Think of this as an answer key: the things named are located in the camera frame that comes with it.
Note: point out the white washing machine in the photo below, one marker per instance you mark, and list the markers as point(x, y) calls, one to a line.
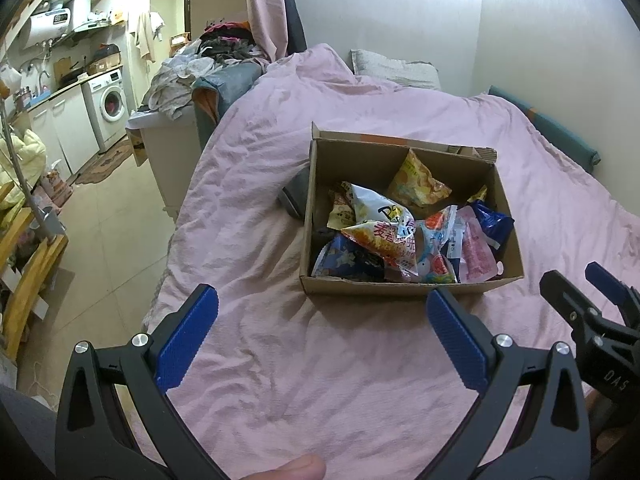
point(110, 110)

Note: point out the pink hanging sheet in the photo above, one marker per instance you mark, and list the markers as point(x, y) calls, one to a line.
point(265, 5)

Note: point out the white patterned cloth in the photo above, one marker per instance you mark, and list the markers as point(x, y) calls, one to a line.
point(175, 85)

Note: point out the pink clear snack packet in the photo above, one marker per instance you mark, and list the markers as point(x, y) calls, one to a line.
point(477, 250)

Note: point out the grey pillow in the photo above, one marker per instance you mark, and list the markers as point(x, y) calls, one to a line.
point(395, 70)

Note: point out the orange red snack packet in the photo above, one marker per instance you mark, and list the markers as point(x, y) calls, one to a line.
point(387, 247)

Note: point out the person's left hand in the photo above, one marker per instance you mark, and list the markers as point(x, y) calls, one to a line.
point(290, 469)

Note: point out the pink blanket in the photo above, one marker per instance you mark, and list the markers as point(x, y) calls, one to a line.
point(310, 360)

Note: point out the brown storage box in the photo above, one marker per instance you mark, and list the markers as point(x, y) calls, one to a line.
point(104, 62)

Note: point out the pile of dark clothes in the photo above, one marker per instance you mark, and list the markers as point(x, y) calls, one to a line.
point(227, 42)

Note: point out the brown cardboard box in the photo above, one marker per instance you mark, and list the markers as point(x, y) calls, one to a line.
point(350, 160)

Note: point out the teal bolster cushion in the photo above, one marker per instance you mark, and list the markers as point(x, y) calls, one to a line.
point(550, 127)

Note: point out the dark upright panel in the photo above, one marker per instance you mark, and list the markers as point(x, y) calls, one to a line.
point(295, 15)

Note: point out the wooden rack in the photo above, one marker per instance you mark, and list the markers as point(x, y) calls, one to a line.
point(30, 290)

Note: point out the dark blue snack packet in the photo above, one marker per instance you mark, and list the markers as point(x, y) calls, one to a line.
point(495, 222)

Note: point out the small cardboard carton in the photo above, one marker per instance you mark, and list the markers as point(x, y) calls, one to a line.
point(62, 70)

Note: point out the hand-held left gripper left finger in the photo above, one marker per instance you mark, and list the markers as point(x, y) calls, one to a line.
point(187, 340)

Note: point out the wooden staircase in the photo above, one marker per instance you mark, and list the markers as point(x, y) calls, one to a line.
point(25, 0)

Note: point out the white water heater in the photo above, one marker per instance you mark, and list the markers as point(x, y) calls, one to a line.
point(55, 22)

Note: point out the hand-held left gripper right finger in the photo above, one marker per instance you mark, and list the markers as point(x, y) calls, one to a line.
point(460, 345)

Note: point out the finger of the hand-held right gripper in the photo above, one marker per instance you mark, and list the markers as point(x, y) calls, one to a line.
point(620, 290)
point(570, 302)

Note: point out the light blue snack packet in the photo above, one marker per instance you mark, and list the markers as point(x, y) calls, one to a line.
point(435, 255)

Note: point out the white kitchen cabinets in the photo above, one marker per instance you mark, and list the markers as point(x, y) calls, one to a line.
point(65, 130)

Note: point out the hanging white towel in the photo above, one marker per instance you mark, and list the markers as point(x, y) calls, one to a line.
point(147, 35)

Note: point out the pale yellow duvet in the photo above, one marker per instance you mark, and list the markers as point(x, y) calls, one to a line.
point(22, 160)

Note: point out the yellow black snack packet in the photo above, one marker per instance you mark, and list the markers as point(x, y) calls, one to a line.
point(478, 195)

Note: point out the patterned floor rug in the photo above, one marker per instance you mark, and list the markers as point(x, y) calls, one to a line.
point(105, 162)

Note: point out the white chest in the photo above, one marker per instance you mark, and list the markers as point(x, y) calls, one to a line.
point(170, 160)

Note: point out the cream noodle snack packet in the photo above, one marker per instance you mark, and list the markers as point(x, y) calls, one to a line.
point(341, 212)

